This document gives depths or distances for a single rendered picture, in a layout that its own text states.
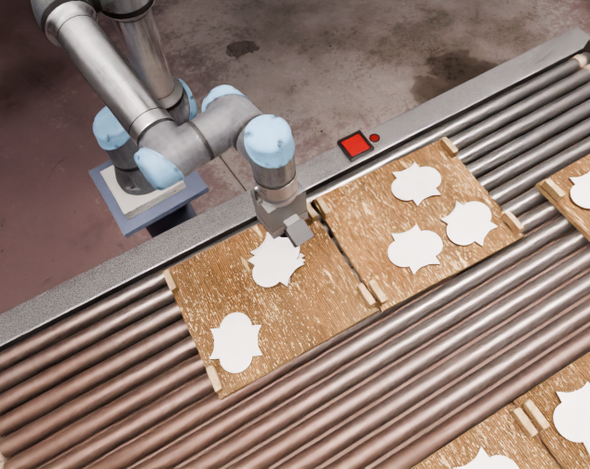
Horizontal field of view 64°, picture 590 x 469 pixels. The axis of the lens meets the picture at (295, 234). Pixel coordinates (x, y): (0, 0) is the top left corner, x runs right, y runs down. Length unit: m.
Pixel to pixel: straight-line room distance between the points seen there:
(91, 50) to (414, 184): 0.82
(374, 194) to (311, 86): 1.64
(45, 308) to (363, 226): 0.82
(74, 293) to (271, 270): 0.51
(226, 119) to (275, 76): 2.12
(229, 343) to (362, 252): 0.39
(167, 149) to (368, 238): 0.61
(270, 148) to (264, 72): 2.23
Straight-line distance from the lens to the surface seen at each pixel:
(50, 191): 2.80
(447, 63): 3.03
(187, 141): 0.79
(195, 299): 1.18
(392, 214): 1.25
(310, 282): 1.15
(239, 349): 1.11
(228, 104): 0.82
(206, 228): 1.28
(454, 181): 1.33
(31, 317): 1.36
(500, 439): 1.13
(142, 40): 1.13
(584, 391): 1.20
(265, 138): 0.74
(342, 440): 1.09
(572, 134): 1.56
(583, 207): 1.39
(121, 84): 0.86
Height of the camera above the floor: 2.00
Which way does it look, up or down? 62 degrees down
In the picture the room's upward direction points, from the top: 8 degrees counter-clockwise
